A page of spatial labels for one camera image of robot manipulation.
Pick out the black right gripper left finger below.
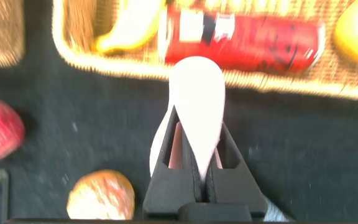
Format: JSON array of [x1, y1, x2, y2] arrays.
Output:
[[142, 105, 203, 220]]

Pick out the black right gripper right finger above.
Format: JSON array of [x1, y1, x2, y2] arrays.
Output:
[[205, 123, 269, 220]]

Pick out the brown cream puff bread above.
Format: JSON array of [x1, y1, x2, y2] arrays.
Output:
[[66, 169, 135, 221]]

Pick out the pale pink soft ball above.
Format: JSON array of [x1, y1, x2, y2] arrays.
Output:
[[149, 55, 226, 183]]

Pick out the wicker basket with food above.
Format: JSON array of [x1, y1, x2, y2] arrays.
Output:
[[51, 0, 358, 103]]

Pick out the black table cloth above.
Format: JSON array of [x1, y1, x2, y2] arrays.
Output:
[[0, 0, 358, 224]]

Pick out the red chips can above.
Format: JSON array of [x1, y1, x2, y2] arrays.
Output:
[[158, 6, 326, 74]]

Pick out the yellow banana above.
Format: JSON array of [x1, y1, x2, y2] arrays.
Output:
[[93, 0, 167, 55]]

